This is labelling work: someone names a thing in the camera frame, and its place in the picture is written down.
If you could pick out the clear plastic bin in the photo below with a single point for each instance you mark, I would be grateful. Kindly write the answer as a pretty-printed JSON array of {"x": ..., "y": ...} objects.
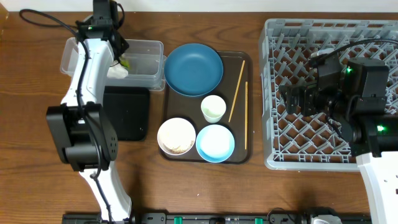
[{"x": 144, "y": 58}]

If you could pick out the grey dishwasher rack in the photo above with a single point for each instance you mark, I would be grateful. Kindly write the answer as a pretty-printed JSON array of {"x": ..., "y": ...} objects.
[{"x": 295, "y": 142}]

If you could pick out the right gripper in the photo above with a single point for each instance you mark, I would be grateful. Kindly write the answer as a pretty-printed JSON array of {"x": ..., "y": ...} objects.
[{"x": 302, "y": 98}]

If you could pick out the white paper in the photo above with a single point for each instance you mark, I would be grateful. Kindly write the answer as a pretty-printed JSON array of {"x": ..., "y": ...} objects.
[{"x": 117, "y": 72}]

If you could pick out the yellow snack wrapper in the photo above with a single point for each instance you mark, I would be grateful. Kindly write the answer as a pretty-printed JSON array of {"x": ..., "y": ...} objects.
[{"x": 124, "y": 62}]

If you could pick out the white cup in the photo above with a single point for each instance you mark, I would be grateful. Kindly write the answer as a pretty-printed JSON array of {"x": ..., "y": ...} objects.
[{"x": 213, "y": 108}]

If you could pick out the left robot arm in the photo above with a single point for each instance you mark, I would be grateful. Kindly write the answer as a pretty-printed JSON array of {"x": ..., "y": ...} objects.
[{"x": 83, "y": 135}]

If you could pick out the wooden chopstick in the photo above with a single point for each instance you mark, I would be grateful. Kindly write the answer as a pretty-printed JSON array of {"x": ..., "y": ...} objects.
[
  {"x": 236, "y": 90},
  {"x": 246, "y": 117}
]

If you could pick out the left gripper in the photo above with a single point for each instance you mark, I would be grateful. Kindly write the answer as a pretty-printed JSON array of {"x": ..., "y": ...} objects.
[{"x": 124, "y": 45}]

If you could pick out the light blue bowl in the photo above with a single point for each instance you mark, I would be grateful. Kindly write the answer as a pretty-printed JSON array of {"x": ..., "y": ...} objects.
[{"x": 215, "y": 143}]

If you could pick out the white bowl with rice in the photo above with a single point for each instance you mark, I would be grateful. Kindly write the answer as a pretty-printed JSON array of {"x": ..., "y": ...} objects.
[{"x": 176, "y": 136}]

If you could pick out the dark blue plate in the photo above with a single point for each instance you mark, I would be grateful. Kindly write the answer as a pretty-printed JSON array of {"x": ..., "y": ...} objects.
[{"x": 193, "y": 69}]

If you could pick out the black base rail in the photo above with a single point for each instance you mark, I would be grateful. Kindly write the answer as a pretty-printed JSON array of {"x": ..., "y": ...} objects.
[{"x": 161, "y": 218}]

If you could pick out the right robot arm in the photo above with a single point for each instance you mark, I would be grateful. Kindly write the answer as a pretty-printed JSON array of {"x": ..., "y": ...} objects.
[{"x": 355, "y": 97}]

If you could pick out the black plastic bin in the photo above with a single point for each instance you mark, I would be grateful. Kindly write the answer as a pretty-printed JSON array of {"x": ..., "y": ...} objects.
[{"x": 127, "y": 109}]

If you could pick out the dark brown tray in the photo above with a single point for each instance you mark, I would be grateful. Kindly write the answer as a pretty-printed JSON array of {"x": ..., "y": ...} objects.
[{"x": 189, "y": 108}]

